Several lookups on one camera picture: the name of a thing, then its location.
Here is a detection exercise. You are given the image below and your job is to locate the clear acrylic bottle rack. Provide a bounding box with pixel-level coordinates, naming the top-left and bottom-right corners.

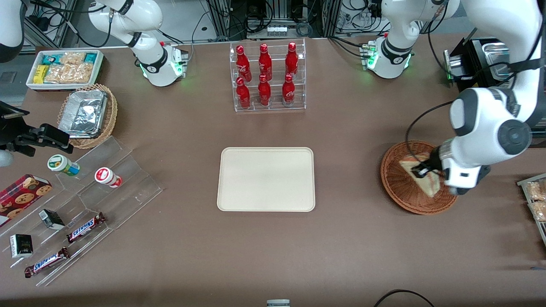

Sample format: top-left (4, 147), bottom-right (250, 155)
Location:
top-left (229, 38), bottom-right (307, 113)

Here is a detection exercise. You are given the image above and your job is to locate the clear snack bag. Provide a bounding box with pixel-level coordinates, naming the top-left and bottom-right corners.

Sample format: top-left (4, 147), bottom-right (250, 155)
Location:
top-left (529, 200), bottom-right (546, 223)
top-left (525, 180), bottom-right (546, 202)

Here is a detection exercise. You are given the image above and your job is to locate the red cookie box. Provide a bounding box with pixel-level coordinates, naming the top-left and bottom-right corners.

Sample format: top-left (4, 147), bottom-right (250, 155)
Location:
top-left (0, 174), bottom-right (53, 227)

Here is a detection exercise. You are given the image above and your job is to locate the red lid yoghurt cup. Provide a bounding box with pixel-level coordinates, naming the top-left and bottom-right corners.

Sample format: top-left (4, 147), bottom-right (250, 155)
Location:
top-left (94, 167), bottom-right (123, 188)

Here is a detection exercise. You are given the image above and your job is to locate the aluminium foil container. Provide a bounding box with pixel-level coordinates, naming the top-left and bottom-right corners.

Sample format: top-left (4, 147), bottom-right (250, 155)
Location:
top-left (58, 89), bottom-right (108, 139)

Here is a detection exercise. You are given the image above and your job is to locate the triangular sandwich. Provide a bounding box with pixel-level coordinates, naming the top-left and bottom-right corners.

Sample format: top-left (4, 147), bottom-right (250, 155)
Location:
top-left (399, 154), bottom-right (445, 198)

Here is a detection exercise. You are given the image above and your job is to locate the white snack bin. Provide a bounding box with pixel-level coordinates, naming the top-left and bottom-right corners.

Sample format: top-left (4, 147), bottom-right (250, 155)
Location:
top-left (26, 49), bottom-right (105, 91)

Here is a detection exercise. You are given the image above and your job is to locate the clear acrylic stepped stand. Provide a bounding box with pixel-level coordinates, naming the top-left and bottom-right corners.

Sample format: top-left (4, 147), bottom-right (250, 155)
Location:
top-left (0, 136), bottom-right (163, 287)

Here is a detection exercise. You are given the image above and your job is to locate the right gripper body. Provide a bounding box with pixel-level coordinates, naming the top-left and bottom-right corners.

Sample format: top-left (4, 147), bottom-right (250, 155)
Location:
top-left (0, 101), bottom-right (40, 168)

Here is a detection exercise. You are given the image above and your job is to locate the steel pan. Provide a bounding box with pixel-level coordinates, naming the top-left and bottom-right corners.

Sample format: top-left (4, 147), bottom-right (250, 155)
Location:
top-left (481, 39), bottom-right (512, 74)

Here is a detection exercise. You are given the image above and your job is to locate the brown round wicker basket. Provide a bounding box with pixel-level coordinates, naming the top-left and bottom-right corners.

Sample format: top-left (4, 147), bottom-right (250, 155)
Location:
top-left (380, 140), bottom-right (460, 215)

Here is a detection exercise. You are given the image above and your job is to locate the red cola bottle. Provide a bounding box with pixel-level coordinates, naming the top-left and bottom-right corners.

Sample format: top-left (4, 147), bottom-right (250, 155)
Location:
top-left (282, 74), bottom-right (296, 106)
top-left (258, 75), bottom-right (272, 107)
top-left (258, 43), bottom-right (273, 81)
top-left (285, 42), bottom-right (299, 77)
top-left (236, 45), bottom-right (252, 81)
top-left (236, 77), bottom-right (251, 109)

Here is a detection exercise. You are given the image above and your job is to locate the Snickers chocolate bar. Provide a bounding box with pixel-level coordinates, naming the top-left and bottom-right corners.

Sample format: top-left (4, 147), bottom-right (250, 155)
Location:
top-left (24, 247), bottom-right (70, 278)
top-left (66, 212), bottom-right (107, 244)

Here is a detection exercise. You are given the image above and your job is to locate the black machine yellow panel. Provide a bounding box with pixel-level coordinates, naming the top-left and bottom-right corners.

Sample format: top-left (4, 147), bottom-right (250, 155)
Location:
top-left (444, 36), bottom-right (546, 150)

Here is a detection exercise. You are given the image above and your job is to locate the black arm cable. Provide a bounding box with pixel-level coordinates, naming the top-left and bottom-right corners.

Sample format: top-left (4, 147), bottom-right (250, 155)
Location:
top-left (404, 0), bottom-right (546, 173)

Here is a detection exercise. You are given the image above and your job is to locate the grey snack tray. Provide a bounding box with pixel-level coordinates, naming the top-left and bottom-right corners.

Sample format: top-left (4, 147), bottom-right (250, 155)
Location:
top-left (517, 173), bottom-right (546, 248)

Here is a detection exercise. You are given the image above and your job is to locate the large clear cracker bag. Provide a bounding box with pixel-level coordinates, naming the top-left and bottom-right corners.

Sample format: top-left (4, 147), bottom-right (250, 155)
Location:
top-left (44, 63), bottom-right (95, 84)

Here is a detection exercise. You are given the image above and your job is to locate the green lid yoghurt cup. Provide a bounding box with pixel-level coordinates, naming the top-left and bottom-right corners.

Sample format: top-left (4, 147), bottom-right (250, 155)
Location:
top-left (47, 154), bottom-right (81, 177)

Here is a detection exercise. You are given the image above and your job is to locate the beige rectangular tray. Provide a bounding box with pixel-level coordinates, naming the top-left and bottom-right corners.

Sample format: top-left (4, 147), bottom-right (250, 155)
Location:
top-left (217, 147), bottom-right (316, 212)

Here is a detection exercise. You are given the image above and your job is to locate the small black white box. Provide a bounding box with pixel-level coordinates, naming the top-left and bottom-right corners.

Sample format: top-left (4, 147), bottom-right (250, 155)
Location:
top-left (9, 234), bottom-right (34, 259)

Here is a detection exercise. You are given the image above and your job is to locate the light woven wicker basket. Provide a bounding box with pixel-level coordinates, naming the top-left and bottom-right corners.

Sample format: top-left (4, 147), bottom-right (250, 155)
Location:
top-left (58, 84), bottom-right (118, 149)

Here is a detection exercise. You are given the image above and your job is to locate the black looped cable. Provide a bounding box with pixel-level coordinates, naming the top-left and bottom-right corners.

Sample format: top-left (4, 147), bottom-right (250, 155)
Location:
top-left (374, 289), bottom-right (436, 307)

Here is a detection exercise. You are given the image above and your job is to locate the small clear cracker bag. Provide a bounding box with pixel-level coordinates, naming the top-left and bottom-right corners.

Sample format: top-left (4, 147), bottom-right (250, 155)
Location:
top-left (60, 52), bottom-right (86, 66)

